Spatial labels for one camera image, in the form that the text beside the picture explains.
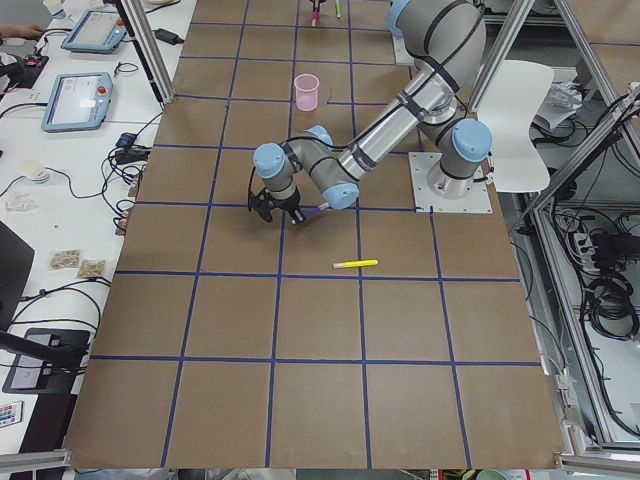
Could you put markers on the purple pen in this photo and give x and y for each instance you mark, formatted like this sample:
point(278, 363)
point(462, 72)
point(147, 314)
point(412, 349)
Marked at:
point(308, 214)

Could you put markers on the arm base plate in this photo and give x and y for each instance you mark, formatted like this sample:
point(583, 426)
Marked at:
point(435, 192)
point(401, 55)

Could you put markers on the black power adapter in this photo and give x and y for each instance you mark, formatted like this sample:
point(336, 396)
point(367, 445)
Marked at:
point(168, 37)

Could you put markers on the aluminium frame post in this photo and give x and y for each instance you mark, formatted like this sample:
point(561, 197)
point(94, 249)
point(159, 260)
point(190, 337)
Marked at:
point(145, 45)

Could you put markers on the blue teach pendant far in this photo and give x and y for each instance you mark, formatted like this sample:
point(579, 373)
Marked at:
point(97, 32)

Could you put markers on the blue teach pendant near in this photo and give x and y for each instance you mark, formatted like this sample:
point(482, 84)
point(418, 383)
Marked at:
point(78, 102)

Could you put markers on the yellow pen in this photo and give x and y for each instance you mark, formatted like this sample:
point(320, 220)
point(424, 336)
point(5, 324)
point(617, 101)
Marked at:
point(355, 264)

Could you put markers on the white chair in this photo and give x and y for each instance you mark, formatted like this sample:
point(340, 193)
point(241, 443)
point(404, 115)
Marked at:
point(508, 109)

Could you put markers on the blue teach pendant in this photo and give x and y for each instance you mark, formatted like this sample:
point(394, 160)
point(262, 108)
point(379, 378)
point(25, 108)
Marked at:
point(78, 102)
point(97, 32)

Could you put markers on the pink mesh cup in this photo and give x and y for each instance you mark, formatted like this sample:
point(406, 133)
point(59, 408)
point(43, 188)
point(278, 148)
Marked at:
point(306, 92)

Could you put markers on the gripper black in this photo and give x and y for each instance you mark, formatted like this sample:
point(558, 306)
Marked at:
point(287, 203)

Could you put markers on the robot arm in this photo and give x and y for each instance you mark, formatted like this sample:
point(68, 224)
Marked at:
point(446, 40)

